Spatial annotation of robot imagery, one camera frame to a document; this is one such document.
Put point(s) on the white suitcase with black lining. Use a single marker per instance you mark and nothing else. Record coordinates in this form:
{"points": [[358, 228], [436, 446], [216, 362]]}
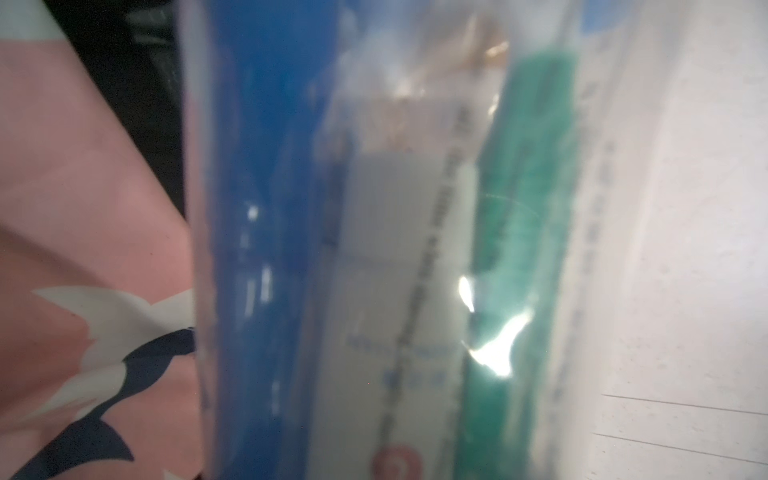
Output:
{"points": [[130, 51]]}

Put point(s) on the pink navy patterned garment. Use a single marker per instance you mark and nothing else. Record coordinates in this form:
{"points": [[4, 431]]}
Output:
{"points": [[96, 299]]}

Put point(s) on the clear cup with blue lid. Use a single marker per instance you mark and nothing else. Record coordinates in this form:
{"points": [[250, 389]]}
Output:
{"points": [[403, 238]]}

